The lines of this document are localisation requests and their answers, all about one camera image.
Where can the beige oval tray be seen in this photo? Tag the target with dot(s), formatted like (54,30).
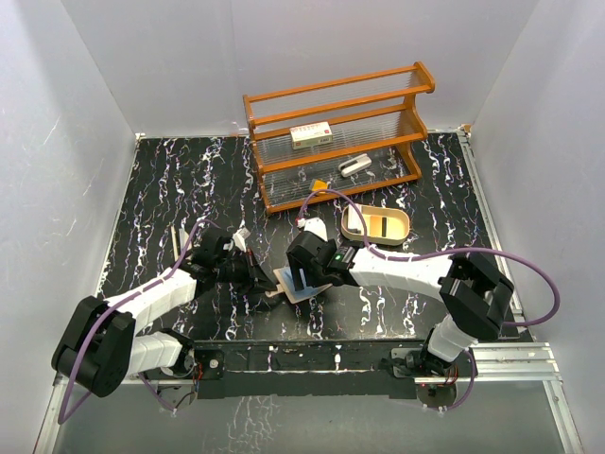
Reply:
(398,225)

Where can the yellow tape measure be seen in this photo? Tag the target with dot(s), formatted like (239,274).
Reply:
(318,187)

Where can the white stapler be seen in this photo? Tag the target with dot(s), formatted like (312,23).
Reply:
(354,165)

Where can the stack of cards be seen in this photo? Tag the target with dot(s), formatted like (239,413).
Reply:
(355,221)

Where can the orange wooden shelf rack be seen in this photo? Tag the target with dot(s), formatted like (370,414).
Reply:
(374,113)

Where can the aluminium frame rail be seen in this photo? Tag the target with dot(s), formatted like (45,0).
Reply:
(515,405)

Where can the white red paper box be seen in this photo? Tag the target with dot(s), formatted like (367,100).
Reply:
(311,135)

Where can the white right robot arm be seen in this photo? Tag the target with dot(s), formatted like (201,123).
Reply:
(474,291)

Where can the card with black stripe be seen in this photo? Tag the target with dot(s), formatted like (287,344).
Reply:
(378,226)

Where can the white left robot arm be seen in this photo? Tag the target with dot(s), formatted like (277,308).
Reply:
(102,343)

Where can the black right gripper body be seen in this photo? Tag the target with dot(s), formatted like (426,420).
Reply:
(314,275)

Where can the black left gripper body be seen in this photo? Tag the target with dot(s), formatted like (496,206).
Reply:
(233,270)

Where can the black front base bar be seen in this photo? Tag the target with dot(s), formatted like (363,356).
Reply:
(308,367)

